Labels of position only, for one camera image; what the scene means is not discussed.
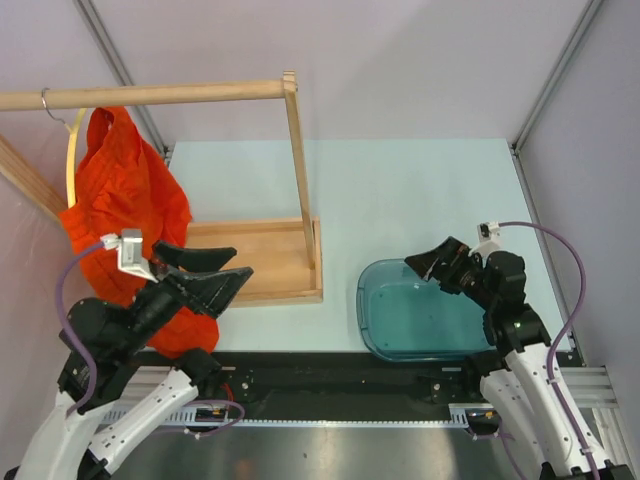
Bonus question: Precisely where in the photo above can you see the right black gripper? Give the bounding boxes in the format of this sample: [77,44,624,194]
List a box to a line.
[404,236,495,309]

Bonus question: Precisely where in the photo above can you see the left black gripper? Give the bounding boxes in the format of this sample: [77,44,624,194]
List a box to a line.
[119,237,255,351]

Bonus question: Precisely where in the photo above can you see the orange shorts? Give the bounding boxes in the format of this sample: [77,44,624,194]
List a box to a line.
[59,106,219,359]

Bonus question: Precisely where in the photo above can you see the yellow clothes hanger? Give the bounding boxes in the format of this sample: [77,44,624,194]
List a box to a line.
[41,87,87,209]

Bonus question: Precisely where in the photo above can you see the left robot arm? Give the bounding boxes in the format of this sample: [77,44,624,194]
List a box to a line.
[5,230,253,479]

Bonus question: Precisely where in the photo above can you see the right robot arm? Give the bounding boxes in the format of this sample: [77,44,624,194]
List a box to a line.
[404,237,633,479]

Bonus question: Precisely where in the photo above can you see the teal plastic bin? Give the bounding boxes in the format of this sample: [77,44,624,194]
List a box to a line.
[356,259,492,362]

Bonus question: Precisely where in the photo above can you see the wooden clothes rack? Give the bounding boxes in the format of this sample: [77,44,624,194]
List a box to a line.
[1,71,323,307]

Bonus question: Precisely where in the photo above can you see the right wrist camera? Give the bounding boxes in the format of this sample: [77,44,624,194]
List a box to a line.
[470,222,501,259]

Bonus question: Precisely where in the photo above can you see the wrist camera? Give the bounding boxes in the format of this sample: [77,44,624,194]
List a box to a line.
[470,222,501,259]
[100,229,158,283]

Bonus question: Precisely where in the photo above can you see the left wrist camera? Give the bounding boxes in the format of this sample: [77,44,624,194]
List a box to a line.
[100,229,158,283]

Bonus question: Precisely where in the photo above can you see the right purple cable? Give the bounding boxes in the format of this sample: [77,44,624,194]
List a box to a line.
[498,220,601,480]

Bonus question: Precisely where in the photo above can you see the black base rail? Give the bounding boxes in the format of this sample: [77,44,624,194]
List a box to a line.
[129,351,586,421]

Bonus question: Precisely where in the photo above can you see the aluminium cable duct rail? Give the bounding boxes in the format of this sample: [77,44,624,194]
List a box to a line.
[94,403,501,429]

